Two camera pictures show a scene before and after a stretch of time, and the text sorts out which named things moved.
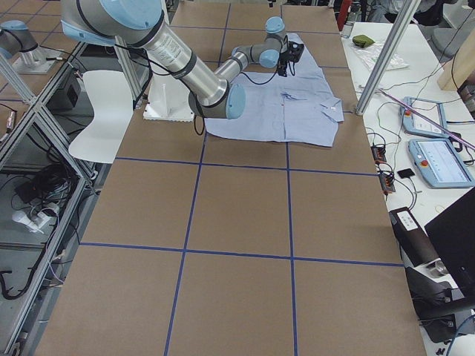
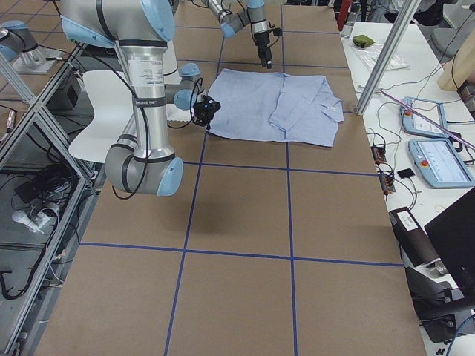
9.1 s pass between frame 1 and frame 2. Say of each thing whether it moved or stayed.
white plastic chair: stayed
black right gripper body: moved
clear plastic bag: stayed
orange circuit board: stayed
